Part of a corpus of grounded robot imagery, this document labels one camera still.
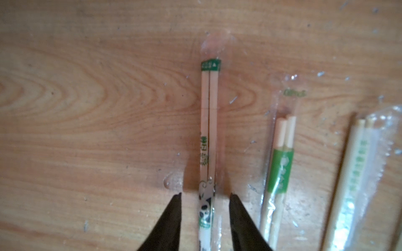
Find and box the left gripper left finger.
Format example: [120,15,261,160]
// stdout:
[138,192,182,251]

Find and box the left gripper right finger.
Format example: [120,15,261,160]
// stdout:
[229,193,273,251]

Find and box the chopstick pair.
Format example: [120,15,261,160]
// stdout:
[321,105,402,251]
[197,31,233,251]
[260,73,307,250]

